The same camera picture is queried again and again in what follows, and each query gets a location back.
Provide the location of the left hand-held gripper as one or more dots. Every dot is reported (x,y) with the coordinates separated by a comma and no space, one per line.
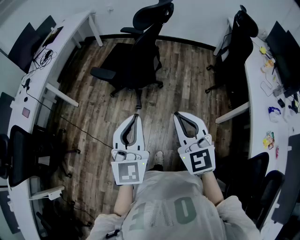
(127,173)

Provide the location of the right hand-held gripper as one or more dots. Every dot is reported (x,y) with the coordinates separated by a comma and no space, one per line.
(201,161)

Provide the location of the black mesh office chair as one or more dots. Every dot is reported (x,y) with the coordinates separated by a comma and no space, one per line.
(136,63)

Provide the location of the person's left forearm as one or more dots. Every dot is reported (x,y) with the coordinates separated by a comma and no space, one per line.
(123,199)

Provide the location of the person's right forearm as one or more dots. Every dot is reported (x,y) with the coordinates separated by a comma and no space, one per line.
(212,189)

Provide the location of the person's left shoe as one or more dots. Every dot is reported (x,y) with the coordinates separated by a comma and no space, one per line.
(159,158)

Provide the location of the person's black trousers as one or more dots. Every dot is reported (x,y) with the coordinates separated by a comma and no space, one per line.
(156,167)

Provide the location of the person's light grey shirt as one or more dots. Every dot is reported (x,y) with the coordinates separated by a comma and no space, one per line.
(168,199)

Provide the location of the colourful snack packets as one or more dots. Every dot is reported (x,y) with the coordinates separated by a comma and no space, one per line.
(269,140)

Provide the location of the blue and white pack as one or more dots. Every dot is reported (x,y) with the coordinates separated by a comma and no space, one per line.
(274,113)

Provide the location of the pink object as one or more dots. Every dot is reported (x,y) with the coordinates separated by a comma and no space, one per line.
(277,152)

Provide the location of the dark smartphone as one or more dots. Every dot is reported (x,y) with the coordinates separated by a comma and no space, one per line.
(26,112)

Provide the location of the dark monitor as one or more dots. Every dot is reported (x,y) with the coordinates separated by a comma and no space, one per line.
(293,175)

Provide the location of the small yellow object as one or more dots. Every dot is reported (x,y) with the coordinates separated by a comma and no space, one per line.
(263,50)

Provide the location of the black tablet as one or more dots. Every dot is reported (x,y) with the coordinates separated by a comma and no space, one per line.
(52,36)

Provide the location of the large curved black monitor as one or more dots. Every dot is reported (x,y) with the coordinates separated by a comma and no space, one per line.
(24,47)

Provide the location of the black chair with grey frame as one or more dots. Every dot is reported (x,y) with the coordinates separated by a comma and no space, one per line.
(236,58)

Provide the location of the white wall socket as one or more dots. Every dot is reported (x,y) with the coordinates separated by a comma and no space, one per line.
(110,9)

